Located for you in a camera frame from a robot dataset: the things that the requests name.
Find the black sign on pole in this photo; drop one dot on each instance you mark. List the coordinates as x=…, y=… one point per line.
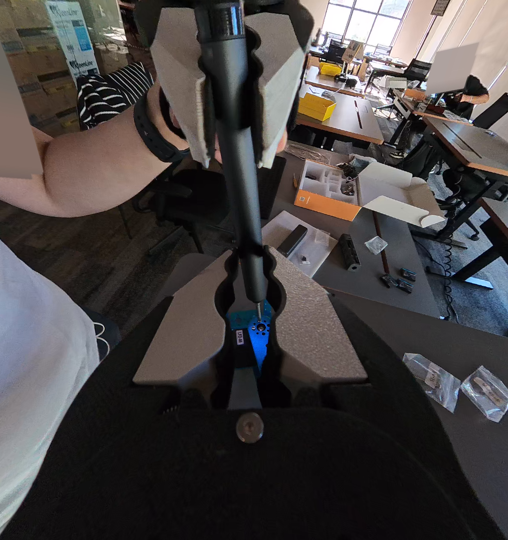
x=440, y=6

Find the black rectangular case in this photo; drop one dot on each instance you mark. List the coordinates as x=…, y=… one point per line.
x=292, y=241

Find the black white striped cloth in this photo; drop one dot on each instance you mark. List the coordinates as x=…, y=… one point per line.
x=106, y=93

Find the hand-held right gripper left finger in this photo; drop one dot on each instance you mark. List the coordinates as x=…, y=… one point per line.
x=182, y=337

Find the orange white cardboard box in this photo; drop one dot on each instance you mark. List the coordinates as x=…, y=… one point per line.
x=389, y=185

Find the person's left hand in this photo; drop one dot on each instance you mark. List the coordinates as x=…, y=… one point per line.
x=177, y=125

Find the small clear screw bag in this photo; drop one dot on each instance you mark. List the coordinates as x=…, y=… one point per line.
x=488, y=394
x=435, y=382

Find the grid pane window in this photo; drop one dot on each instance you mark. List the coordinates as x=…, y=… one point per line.
x=363, y=25

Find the small black module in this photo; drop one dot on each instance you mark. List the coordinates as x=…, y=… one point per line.
x=408, y=274
x=389, y=281
x=405, y=286

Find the grey desk wooden edge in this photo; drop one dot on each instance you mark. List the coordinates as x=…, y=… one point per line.
x=355, y=122

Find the beige roller blind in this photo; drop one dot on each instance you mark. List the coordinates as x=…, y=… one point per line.
x=507, y=42

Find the small clear plastic bag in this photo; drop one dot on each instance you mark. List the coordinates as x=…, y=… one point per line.
x=376, y=245
x=322, y=236

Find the dark grey electric screwdriver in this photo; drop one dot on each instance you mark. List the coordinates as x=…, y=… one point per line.
x=233, y=126

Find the stack of cardboard boxes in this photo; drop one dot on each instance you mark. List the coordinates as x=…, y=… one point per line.
x=39, y=71

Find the white paper sheet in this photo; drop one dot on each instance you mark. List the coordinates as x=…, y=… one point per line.
x=321, y=253

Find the dark desk wooden edge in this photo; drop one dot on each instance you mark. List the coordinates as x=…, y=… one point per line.
x=507, y=219
x=482, y=147

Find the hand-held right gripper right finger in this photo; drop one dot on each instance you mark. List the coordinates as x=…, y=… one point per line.
x=313, y=337

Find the black textured block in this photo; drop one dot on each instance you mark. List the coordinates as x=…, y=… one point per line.
x=349, y=252

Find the blue toy robot arm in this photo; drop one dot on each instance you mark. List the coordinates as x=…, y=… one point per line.
x=260, y=337

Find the yellow storage bin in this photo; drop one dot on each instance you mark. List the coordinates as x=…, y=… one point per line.
x=330, y=69
x=317, y=107

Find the white blue printed box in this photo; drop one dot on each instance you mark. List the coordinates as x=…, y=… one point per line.
x=74, y=38

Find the person's white shirt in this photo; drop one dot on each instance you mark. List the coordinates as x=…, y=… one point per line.
x=26, y=358

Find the black wristband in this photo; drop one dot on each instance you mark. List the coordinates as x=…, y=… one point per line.
x=157, y=139

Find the grey desk orange edge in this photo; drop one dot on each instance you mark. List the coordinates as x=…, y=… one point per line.
x=410, y=303

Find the person's left forearm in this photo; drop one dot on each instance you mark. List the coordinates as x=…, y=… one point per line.
x=89, y=177

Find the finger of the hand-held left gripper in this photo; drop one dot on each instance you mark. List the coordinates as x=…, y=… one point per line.
x=279, y=84
x=178, y=76

